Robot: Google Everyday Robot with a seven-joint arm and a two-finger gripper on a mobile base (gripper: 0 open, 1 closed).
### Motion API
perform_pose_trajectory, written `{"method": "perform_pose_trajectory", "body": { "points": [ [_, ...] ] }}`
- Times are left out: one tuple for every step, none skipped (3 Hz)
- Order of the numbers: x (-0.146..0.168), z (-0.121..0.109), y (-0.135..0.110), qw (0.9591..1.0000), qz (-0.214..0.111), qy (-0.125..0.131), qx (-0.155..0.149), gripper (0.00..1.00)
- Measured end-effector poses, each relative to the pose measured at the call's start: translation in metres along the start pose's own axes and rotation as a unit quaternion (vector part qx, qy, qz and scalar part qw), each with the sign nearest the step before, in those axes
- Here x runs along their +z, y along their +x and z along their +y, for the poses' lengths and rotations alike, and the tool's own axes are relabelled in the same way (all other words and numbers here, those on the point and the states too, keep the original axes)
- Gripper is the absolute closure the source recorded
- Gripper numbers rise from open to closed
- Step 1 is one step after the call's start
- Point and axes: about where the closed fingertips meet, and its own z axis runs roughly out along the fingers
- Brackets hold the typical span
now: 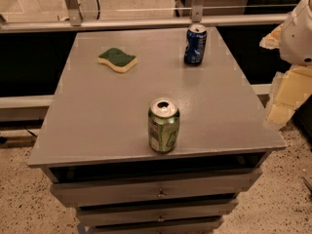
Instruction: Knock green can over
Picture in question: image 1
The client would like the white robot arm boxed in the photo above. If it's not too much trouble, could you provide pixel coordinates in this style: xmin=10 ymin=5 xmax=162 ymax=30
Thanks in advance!
xmin=259 ymin=0 xmax=312 ymax=130

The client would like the blue soda can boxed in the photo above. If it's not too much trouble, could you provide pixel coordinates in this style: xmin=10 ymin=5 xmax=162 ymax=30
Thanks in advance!
xmin=184 ymin=23 xmax=208 ymax=65

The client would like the green soda can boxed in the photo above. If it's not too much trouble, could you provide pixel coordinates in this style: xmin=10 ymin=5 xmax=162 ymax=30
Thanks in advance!
xmin=148 ymin=97 xmax=180 ymax=153

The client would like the bottom grey drawer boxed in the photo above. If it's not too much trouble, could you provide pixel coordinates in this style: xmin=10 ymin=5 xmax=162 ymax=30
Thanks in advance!
xmin=93 ymin=217 xmax=223 ymax=234

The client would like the grey drawer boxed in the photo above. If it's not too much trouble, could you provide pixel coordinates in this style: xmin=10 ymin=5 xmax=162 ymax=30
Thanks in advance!
xmin=52 ymin=168 xmax=262 ymax=207
xmin=77 ymin=199 xmax=238 ymax=226
xmin=93 ymin=217 xmax=223 ymax=234

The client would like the green and yellow sponge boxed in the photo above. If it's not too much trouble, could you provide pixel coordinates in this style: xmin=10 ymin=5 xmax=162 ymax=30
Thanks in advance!
xmin=97 ymin=48 xmax=137 ymax=73

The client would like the grey drawer cabinet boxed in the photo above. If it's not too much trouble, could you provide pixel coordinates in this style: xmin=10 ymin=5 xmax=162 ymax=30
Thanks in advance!
xmin=28 ymin=29 xmax=285 ymax=234

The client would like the top grey drawer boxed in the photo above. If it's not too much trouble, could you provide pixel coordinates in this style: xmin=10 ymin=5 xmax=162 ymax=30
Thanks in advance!
xmin=52 ymin=168 xmax=262 ymax=207

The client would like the middle grey drawer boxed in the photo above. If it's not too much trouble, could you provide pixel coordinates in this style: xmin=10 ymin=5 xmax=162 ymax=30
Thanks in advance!
xmin=77 ymin=199 xmax=238 ymax=226

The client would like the metal railing frame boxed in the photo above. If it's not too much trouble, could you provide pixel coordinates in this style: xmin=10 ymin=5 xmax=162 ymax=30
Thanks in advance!
xmin=0 ymin=0 xmax=300 ymax=33

